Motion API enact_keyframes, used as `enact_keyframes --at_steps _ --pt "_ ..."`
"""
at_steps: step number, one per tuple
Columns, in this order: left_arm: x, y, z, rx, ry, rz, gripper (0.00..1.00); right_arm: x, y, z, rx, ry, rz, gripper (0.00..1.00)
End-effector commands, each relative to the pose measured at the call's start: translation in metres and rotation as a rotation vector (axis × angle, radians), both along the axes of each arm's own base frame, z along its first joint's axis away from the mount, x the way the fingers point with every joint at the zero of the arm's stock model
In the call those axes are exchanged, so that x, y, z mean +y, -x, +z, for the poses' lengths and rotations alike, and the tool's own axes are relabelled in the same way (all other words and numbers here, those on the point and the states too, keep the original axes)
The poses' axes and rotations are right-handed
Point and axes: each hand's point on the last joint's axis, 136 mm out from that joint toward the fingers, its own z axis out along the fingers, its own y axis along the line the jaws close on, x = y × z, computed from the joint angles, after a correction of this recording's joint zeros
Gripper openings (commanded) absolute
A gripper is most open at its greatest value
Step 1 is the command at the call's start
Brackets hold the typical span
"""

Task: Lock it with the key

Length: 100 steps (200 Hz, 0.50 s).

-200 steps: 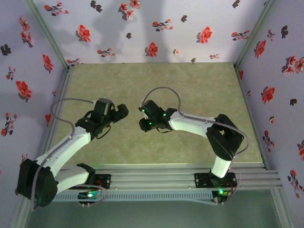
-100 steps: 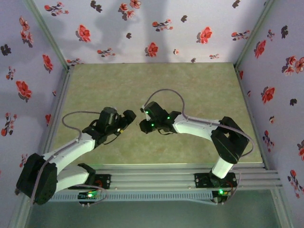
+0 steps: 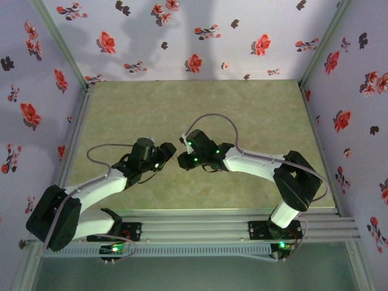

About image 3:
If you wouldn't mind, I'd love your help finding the left controller board green light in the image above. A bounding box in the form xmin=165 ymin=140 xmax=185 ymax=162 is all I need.
xmin=99 ymin=242 xmax=129 ymax=263

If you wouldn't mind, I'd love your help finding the controller board green light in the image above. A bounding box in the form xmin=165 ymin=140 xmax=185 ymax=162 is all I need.
xmin=99 ymin=242 xmax=129 ymax=263
xmin=270 ymin=241 xmax=296 ymax=262

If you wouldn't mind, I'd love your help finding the right controller board green light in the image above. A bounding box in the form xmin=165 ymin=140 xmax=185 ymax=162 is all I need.
xmin=270 ymin=241 xmax=296 ymax=262

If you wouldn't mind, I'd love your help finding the short black left gripper cable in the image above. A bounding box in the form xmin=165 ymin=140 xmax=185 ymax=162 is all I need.
xmin=138 ymin=169 xmax=162 ymax=185

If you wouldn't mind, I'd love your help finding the lavender right arm cable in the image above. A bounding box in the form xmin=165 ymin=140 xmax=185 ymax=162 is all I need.
xmin=181 ymin=113 xmax=330 ymax=263

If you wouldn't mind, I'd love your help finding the lavender arm cable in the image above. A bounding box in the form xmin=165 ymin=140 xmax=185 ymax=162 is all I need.
xmin=42 ymin=142 xmax=137 ymax=264
xmin=181 ymin=113 xmax=330 ymax=263

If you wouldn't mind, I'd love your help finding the lavender left arm cable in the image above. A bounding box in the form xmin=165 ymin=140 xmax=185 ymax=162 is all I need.
xmin=42 ymin=142 xmax=137 ymax=264

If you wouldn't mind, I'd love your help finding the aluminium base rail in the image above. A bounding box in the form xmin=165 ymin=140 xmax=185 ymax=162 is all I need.
xmin=28 ymin=208 xmax=361 ymax=244

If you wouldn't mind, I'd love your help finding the aluminium side rail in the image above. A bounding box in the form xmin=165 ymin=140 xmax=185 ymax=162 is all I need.
xmin=299 ymin=81 xmax=345 ymax=216
xmin=59 ymin=84 xmax=96 ymax=195

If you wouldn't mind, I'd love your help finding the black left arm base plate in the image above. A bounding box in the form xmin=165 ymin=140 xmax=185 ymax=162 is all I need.
xmin=87 ymin=222 xmax=142 ymax=243

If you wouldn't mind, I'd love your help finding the grey slotted cable duct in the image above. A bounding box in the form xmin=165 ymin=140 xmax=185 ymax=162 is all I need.
xmin=41 ymin=244 xmax=272 ymax=259

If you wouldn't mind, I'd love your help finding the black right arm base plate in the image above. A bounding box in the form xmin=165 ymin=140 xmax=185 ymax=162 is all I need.
xmin=247 ymin=220 xmax=304 ymax=242

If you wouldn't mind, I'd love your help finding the aluminium frame post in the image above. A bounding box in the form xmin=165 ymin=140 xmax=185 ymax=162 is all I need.
xmin=298 ymin=0 xmax=355 ymax=90
xmin=8 ymin=247 xmax=45 ymax=291
xmin=28 ymin=0 xmax=95 ymax=92
xmin=345 ymin=241 xmax=375 ymax=291

